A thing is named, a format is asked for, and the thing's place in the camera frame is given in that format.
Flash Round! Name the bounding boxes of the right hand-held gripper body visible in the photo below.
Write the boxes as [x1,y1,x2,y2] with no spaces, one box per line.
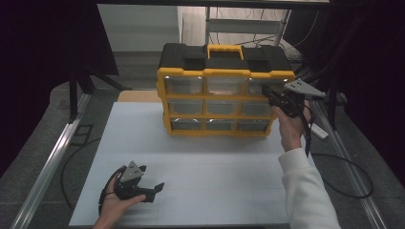
[268,78,327,119]

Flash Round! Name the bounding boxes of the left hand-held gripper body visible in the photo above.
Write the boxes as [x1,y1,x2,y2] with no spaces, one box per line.
[114,160,157,203]

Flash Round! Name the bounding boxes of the clear plastic drawer bin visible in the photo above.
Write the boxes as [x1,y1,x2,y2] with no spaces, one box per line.
[246,77,289,98]

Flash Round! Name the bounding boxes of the yellow black organizer cabinet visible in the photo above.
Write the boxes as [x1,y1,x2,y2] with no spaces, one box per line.
[156,42,296,138]

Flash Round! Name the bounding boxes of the person's right hand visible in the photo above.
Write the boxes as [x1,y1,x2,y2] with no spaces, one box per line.
[271,99,314,153]

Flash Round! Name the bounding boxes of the person's left hand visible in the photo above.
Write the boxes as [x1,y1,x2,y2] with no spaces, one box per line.
[95,184,147,224]

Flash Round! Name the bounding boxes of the white power strip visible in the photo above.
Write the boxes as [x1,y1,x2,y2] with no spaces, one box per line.
[309,122,330,140]

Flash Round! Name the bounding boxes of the black tripod stand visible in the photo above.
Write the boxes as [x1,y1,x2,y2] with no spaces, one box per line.
[288,63,348,132]
[68,68,132,123]

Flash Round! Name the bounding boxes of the grey metal rack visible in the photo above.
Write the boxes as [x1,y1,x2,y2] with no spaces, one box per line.
[204,7,292,47]

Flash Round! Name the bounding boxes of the wooden board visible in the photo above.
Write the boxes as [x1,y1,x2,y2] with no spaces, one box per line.
[117,90,163,103]

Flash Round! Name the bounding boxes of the rows of clear plastic drawers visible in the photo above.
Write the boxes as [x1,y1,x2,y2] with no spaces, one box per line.
[163,75,279,132]

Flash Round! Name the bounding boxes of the black curtain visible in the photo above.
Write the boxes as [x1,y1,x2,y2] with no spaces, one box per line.
[283,0,405,185]
[0,0,120,179]

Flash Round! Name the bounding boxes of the left hand-held gripper cable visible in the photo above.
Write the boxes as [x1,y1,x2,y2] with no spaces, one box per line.
[98,165,126,218]

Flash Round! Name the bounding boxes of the hand-held gripper cable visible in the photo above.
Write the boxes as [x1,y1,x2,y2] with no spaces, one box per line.
[299,111,315,157]
[98,165,126,218]

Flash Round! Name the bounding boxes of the right hand-held gripper cable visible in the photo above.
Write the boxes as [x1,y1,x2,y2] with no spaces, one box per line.
[299,111,315,157]

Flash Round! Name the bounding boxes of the yellow carry handle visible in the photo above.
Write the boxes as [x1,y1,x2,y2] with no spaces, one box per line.
[206,44,245,61]

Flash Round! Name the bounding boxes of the aluminium floor rail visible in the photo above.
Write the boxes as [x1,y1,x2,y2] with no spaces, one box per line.
[9,93,94,229]
[313,99,388,229]

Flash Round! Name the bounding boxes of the black floor cable loop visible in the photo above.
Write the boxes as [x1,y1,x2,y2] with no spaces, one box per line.
[310,153,374,199]

